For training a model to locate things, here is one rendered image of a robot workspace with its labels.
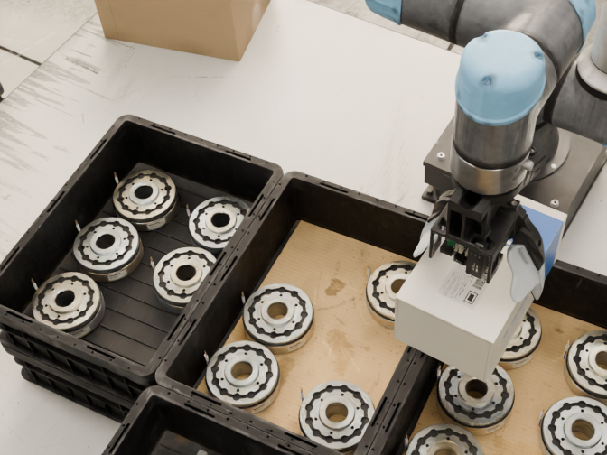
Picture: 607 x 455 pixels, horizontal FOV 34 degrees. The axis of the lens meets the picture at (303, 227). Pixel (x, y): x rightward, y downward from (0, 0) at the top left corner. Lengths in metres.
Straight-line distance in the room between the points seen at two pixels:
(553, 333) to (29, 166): 1.01
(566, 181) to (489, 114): 0.79
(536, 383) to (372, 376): 0.23
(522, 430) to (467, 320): 0.32
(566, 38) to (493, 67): 0.11
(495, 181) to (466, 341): 0.23
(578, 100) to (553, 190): 0.20
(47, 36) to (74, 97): 1.28
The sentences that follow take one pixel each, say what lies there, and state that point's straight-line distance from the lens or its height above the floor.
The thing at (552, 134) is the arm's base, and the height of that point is 0.85.
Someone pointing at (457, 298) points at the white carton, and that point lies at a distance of 1.10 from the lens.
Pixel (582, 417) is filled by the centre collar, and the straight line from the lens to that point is 1.35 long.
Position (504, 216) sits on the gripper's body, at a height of 1.25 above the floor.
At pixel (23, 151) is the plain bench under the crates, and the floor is 0.70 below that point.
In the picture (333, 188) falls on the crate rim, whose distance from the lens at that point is 1.46.
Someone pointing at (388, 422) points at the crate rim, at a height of 0.93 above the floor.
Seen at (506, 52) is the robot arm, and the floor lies 1.46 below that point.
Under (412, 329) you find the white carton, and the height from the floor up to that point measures 1.09.
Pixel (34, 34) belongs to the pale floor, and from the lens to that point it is 3.29.
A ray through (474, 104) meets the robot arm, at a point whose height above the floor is 1.43.
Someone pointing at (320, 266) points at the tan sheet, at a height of 0.83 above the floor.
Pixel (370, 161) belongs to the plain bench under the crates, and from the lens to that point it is 1.80.
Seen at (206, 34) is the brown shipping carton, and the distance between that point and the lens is 1.98.
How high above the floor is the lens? 2.06
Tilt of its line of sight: 53 degrees down
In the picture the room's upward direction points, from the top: 6 degrees counter-clockwise
